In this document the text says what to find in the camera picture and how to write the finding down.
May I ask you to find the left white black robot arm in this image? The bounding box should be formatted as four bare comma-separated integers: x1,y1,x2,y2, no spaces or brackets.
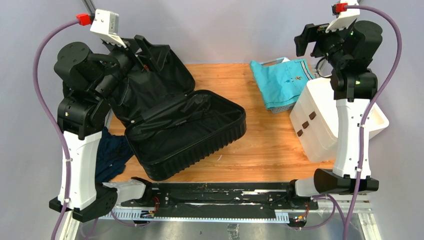
49,35,170,223

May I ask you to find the light blue plastic basket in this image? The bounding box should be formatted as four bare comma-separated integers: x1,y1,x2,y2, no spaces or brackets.
259,57,295,114

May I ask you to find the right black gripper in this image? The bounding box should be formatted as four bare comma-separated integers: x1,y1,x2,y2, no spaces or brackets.
294,18,356,69

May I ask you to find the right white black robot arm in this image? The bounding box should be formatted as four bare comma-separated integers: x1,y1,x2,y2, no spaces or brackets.
285,20,383,209

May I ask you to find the left aluminium frame post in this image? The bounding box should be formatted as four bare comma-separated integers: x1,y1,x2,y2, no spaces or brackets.
82,0,97,14

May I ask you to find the black ribbed hard-shell suitcase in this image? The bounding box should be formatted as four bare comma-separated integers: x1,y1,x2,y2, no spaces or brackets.
108,49,247,181

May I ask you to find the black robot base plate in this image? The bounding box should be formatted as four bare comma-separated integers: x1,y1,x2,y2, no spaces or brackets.
113,182,318,223

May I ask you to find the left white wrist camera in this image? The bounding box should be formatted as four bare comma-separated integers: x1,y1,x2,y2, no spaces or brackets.
90,9,127,48

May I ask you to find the white three-drawer storage unit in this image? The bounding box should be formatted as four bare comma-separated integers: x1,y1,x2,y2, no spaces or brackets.
289,76,390,164

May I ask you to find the teal garment with logo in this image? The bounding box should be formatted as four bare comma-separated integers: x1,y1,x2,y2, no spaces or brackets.
249,58,314,110

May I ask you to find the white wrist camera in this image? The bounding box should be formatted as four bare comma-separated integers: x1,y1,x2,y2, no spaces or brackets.
325,0,360,33
90,9,127,48

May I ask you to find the dark blue cloth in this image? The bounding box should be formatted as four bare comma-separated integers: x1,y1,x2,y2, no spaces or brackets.
94,127,134,183

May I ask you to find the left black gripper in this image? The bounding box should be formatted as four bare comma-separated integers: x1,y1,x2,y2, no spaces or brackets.
93,32,169,100

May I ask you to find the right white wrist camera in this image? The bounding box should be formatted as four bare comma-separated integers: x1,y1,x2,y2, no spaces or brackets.
325,0,360,33

